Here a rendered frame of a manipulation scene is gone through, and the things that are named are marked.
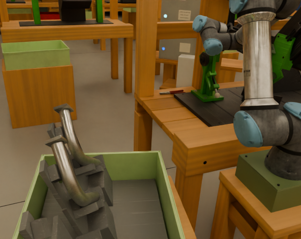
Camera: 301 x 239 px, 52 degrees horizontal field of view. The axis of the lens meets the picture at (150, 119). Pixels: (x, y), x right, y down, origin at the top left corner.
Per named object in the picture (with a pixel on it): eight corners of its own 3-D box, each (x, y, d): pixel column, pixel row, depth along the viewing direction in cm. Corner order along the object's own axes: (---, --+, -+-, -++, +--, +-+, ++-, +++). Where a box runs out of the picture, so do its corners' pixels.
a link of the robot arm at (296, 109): (321, 151, 98) (334, 113, 92) (283, 154, 96) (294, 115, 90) (298, 133, 109) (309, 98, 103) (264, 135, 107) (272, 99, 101)
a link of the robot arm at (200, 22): (193, 35, 138) (189, 22, 142) (212, 41, 143) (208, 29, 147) (203, 22, 132) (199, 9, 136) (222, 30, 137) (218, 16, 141)
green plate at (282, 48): (287, 80, 160) (305, 41, 153) (276, 78, 157) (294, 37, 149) (271, 73, 170) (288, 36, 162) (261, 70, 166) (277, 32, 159)
